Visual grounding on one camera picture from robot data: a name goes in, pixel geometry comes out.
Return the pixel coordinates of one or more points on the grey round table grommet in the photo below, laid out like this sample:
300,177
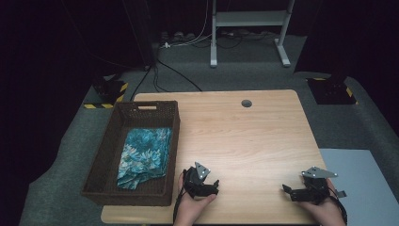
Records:
246,103

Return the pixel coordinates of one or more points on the person's left hand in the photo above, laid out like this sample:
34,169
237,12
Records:
191,208

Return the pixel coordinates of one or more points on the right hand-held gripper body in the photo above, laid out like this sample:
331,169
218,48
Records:
315,185

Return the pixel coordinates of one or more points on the teal floral shirt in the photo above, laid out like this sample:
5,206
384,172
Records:
144,157

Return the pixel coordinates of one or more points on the white metal stand frame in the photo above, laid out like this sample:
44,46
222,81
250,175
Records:
251,19

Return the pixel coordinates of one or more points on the black base with yellow stripes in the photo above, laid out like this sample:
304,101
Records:
108,89

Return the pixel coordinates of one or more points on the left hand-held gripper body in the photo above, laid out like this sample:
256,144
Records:
194,183

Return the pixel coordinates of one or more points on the grey floor carpet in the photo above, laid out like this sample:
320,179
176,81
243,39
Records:
251,78

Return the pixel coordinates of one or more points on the black stand base plate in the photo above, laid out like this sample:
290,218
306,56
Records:
332,92

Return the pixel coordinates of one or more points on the brown wicker basket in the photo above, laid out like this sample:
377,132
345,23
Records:
103,175

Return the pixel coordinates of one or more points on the grey tape piece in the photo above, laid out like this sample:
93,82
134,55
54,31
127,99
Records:
341,194

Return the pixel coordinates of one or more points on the light grey board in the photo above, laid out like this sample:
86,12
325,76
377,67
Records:
363,188

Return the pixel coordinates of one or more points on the person's right hand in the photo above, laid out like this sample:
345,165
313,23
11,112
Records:
326,212

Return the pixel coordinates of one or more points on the dark power strip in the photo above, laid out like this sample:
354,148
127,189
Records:
177,36

